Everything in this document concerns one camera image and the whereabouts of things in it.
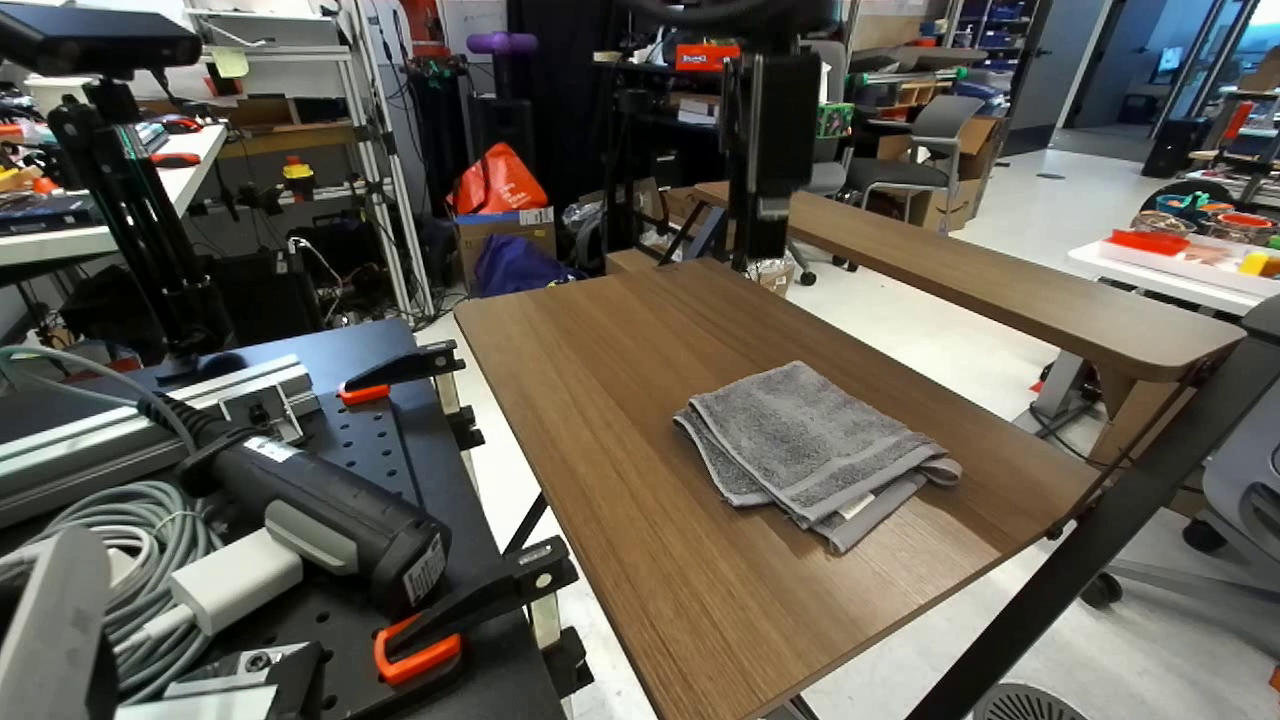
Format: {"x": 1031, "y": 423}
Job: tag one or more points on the white cluttered workbench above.
{"x": 83, "y": 238}

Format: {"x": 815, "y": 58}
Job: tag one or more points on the blue bag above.
{"x": 514, "y": 266}

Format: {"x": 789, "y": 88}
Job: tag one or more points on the large brown cardboard box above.
{"x": 983, "y": 144}

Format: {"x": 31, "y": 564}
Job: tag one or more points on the wooden raised desk shelf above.
{"x": 1014, "y": 287}

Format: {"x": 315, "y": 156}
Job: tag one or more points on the aluminium profile rail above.
{"x": 83, "y": 446}

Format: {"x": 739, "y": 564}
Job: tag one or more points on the purple round object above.
{"x": 500, "y": 43}

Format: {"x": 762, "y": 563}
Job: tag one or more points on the black camera tripod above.
{"x": 141, "y": 227}

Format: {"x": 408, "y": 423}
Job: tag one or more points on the black stereo camera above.
{"x": 94, "y": 37}

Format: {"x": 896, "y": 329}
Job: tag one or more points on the gray metal bracket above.
{"x": 54, "y": 625}

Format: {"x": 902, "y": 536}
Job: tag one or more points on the small black orange clamp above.
{"x": 403, "y": 369}

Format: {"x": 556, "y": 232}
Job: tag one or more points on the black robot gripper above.
{"x": 770, "y": 120}

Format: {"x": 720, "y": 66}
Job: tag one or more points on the gray rolling chair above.
{"x": 1244, "y": 480}

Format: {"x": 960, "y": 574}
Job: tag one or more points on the white power adapter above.
{"x": 235, "y": 581}

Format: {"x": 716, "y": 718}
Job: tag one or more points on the black handheld device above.
{"x": 333, "y": 522}

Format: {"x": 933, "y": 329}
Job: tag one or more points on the white side table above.
{"x": 1174, "y": 279}

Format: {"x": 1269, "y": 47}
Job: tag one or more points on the round gray fan grille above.
{"x": 1026, "y": 707}

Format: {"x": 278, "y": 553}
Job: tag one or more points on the large black orange clamp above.
{"x": 465, "y": 614}

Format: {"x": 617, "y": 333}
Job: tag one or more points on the gray folded towel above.
{"x": 803, "y": 443}

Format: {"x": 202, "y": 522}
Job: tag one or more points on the black perforated mounting board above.
{"x": 387, "y": 454}

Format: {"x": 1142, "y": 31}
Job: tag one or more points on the orange red tool case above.
{"x": 705, "y": 58}

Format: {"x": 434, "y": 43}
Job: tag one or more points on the white metal rack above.
{"x": 387, "y": 172}

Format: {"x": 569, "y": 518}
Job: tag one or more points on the gray desk foot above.
{"x": 1061, "y": 384}

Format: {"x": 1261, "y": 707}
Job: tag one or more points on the red flat tray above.
{"x": 1146, "y": 240}

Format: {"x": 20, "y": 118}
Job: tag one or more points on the orange bag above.
{"x": 499, "y": 184}

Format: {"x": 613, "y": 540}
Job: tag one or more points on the cardboard box white label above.
{"x": 506, "y": 232}

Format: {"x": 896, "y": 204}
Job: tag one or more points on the small yellow object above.
{"x": 297, "y": 170}

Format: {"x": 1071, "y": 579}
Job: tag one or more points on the gray office armchair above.
{"x": 920, "y": 165}

